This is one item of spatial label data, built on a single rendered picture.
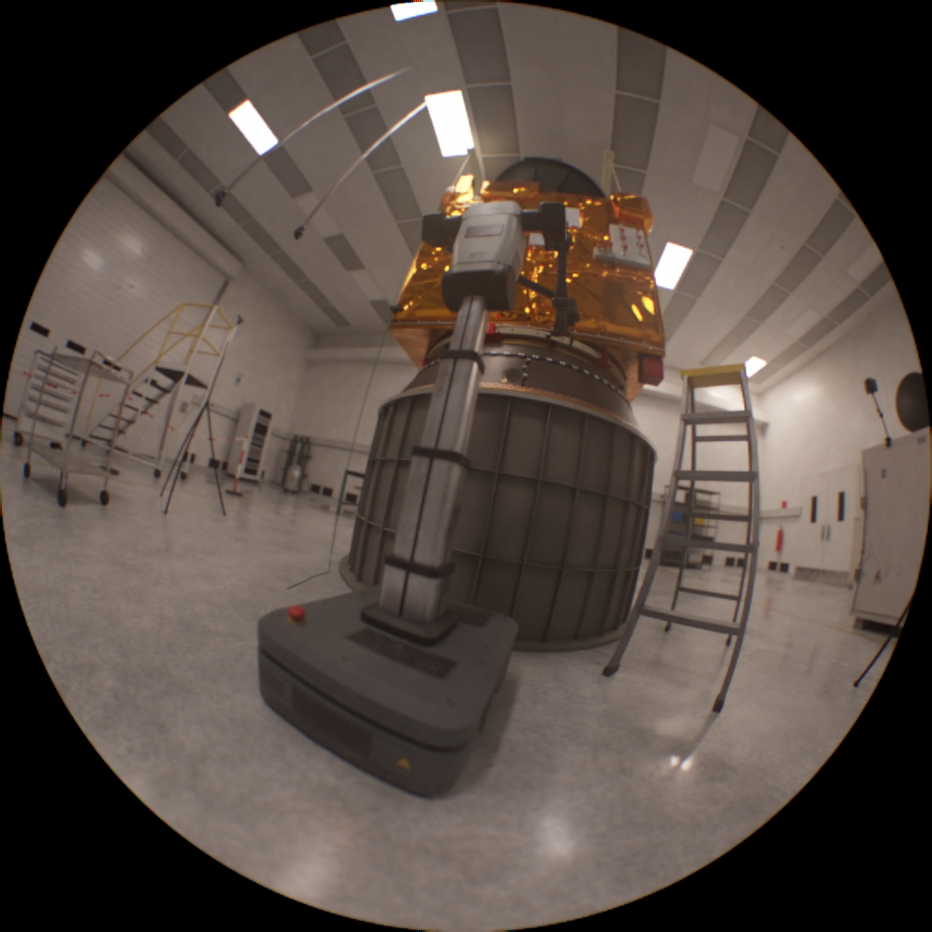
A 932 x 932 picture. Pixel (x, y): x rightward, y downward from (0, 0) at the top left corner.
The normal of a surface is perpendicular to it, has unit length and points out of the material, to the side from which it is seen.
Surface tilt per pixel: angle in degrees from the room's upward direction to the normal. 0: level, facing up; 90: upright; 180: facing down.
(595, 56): 180
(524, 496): 90
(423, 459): 90
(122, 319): 90
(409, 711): 45
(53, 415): 90
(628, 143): 180
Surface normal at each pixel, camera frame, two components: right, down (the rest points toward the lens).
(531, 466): -0.04, -0.14
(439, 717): 0.07, -0.81
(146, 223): 0.97, 0.16
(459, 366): -0.29, -0.19
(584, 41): -0.19, 0.97
